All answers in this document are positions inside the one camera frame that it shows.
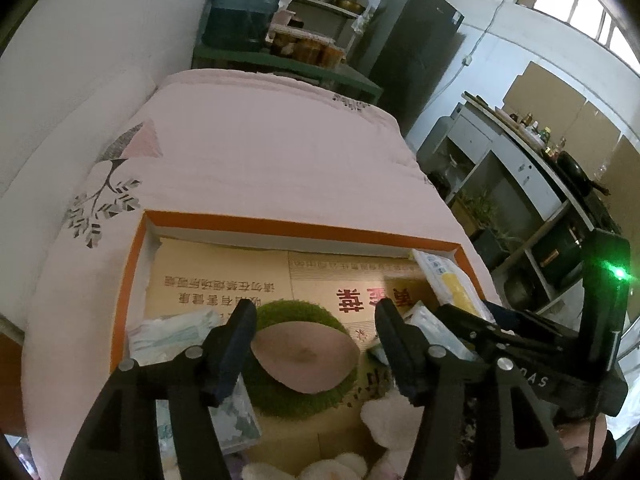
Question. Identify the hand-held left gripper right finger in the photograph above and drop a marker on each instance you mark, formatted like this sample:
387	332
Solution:
395	350

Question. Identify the dark green pot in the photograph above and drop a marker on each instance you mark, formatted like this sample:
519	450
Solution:
560	255

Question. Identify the clear plastic packet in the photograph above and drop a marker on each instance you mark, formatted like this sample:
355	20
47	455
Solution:
432	327

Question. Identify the yellow and white packet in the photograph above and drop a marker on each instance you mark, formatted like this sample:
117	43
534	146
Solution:
450	280

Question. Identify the white plush bear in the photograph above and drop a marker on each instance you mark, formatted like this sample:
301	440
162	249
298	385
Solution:
390	425

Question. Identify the barred window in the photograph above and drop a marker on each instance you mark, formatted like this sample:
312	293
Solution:
580	10

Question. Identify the dark grey refrigerator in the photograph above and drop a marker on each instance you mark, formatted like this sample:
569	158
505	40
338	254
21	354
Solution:
405	55

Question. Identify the white shelf unit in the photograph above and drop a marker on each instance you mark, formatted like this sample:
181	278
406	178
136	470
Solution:
340	5

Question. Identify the person's right forearm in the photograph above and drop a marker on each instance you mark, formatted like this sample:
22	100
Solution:
607	455

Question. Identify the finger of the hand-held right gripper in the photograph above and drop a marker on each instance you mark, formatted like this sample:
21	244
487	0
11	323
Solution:
530	322
465	322

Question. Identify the pink foam pad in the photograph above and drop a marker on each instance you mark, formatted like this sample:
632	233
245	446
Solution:
305	357

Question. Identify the green bottle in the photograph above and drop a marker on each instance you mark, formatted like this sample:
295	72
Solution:
545	136

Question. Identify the potted green plant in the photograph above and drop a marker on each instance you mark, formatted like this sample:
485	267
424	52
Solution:
487	225

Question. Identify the black wok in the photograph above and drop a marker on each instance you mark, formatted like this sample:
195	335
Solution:
580	172

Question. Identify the cardboard wall sheet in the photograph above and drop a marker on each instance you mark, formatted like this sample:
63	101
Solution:
542	90
625	185
595	135

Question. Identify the orange-rimmed cardboard box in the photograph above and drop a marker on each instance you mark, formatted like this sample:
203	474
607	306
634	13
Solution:
225	270

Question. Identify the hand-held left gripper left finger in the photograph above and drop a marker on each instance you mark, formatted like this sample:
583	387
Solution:
235	340

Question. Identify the dark sauce bottle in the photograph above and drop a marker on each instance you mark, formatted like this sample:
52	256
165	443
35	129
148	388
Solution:
527	121

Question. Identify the green low table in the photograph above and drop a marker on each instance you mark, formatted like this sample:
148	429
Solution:
300	70

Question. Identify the grey kitchen counter cabinet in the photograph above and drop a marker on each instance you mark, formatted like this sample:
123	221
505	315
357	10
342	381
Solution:
500	160

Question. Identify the person's right hand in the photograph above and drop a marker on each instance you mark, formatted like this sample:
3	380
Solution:
575	447

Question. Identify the blue and white tissue pack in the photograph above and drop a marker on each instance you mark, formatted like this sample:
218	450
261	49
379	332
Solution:
170	335

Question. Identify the blue water jug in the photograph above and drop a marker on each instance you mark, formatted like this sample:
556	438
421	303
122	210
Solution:
245	10

